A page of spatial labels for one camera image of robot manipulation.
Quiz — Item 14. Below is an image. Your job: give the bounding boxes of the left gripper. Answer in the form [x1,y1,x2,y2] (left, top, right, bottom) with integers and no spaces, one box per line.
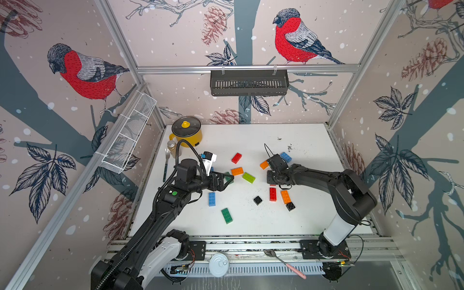
[187,168,234,193]

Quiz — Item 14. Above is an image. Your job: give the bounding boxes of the orange lego brick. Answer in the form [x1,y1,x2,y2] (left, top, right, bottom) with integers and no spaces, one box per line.
[231,167,244,176]
[280,190,292,205]
[260,161,269,170]

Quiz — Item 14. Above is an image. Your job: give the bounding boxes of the lime green lego brick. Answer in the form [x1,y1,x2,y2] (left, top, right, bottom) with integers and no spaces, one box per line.
[242,172,256,184]

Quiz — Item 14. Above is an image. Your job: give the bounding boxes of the red lego brick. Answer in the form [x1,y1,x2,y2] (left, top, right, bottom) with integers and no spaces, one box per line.
[232,153,242,164]
[269,187,277,202]

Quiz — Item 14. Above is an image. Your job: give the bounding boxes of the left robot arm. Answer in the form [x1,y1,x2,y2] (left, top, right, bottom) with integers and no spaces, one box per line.
[90,151,234,290]

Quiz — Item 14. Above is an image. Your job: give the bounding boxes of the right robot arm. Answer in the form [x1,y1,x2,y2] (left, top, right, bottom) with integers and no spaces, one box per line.
[267,154,378,258]

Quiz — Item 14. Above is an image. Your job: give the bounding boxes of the blue lego brick lower left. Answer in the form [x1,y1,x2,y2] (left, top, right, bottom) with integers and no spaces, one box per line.
[208,192,216,207]

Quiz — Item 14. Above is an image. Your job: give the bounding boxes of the light blue lego brick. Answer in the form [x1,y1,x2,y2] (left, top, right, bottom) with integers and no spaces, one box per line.
[280,152,292,163]

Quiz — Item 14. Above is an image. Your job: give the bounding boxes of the orange lego brick front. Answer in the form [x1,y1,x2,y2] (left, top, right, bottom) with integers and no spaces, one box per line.
[280,190,292,205]

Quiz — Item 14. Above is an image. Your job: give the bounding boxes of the red lego brick back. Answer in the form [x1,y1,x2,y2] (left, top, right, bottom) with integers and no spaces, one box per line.
[232,153,242,164]

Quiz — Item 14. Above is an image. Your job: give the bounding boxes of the dark green lego brick front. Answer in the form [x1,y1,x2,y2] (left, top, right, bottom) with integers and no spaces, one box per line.
[221,208,233,224]

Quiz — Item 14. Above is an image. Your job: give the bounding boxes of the black lego brick attached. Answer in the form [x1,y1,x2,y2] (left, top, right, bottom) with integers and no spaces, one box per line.
[285,202,296,211]

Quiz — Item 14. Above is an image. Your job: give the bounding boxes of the black small lego brick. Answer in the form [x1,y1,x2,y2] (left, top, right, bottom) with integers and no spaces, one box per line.
[253,196,262,205]

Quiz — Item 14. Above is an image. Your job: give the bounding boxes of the small glass jar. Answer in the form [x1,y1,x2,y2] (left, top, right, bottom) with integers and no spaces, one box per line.
[167,140,177,158]

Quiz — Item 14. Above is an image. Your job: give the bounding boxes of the yellow pot with lid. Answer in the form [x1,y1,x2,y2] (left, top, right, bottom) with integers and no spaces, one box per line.
[169,116,203,147]

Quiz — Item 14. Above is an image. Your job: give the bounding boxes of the white round lid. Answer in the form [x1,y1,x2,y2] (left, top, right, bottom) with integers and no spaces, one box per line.
[209,253,230,278]

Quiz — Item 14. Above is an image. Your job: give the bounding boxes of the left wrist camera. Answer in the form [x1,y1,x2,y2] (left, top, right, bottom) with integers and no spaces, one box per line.
[201,151,217,176]

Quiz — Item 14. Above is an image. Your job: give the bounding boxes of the teal handled spoon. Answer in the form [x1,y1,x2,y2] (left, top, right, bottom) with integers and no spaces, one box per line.
[163,149,171,182]

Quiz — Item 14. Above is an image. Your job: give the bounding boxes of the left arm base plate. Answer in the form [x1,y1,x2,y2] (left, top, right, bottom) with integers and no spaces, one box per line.
[174,241,206,261]

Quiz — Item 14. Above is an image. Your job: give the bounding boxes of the pink handled spoon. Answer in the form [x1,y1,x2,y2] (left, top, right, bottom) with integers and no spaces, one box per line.
[263,249,307,280]

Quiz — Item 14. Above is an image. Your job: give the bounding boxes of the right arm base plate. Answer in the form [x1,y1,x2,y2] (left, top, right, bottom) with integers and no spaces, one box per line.
[298,239,352,260]

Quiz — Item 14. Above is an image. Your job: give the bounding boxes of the black wire shelf basket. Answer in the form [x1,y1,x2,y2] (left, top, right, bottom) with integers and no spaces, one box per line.
[210,70,290,97]

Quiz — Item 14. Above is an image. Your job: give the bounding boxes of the white wire wall basket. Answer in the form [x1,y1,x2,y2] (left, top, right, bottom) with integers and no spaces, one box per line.
[100,91,157,174]

